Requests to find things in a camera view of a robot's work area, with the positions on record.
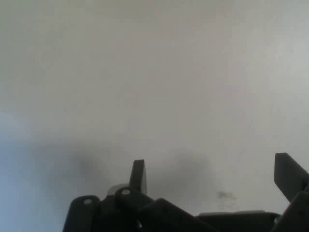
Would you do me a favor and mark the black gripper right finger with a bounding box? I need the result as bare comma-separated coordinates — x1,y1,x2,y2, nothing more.
274,152,309,232

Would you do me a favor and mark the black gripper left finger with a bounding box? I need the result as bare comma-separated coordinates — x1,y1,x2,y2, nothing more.
62,159,219,232

